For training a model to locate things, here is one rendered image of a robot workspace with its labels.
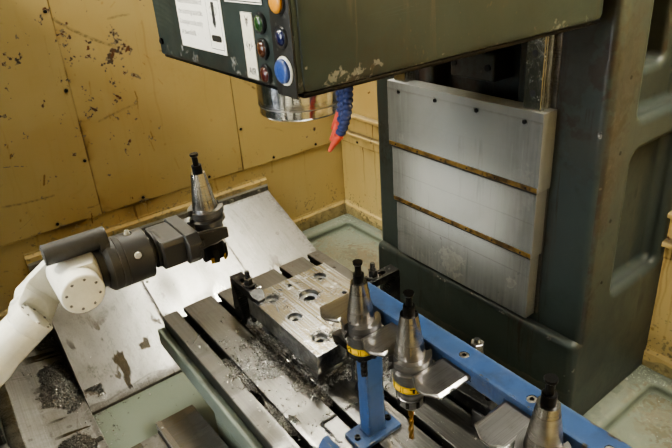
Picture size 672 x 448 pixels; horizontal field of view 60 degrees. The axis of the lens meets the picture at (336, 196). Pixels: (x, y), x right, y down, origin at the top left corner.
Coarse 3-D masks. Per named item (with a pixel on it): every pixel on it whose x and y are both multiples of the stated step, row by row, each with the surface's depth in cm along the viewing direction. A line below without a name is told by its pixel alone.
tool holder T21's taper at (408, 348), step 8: (400, 312) 80; (416, 312) 80; (400, 320) 80; (408, 320) 79; (416, 320) 79; (400, 328) 80; (408, 328) 79; (416, 328) 79; (400, 336) 80; (408, 336) 80; (416, 336) 80; (400, 344) 81; (408, 344) 80; (416, 344) 80; (400, 352) 81; (408, 352) 80; (416, 352) 80; (424, 352) 82; (400, 360) 81; (408, 360) 81; (416, 360) 81
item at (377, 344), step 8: (384, 328) 89; (392, 328) 89; (368, 336) 88; (376, 336) 88; (384, 336) 88; (392, 336) 88; (368, 344) 86; (376, 344) 86; (384, 344) 86; (368, 352) 85; (376, 352) 85; (384, 352) 84
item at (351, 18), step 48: (336, 0) 68; (384, 0) 73; (432, 0) 78; (480, 0) 83; (528, 0) 90; (576, 0) 97; (192, 48) 91; (240, 48) 78; (336, 48) 70; (384, 48) 75; (432, 48) 80; (480, 48) 87
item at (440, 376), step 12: (444, 360) 82; (420, 372) 80; (432, 372) 80; (444, 372) 80; (456, 372) 80; (420, 384) 78; (432, 384) 78; (444, 384) 78; (456, 384) 78; (432, 396) 76; (444, 396) 76
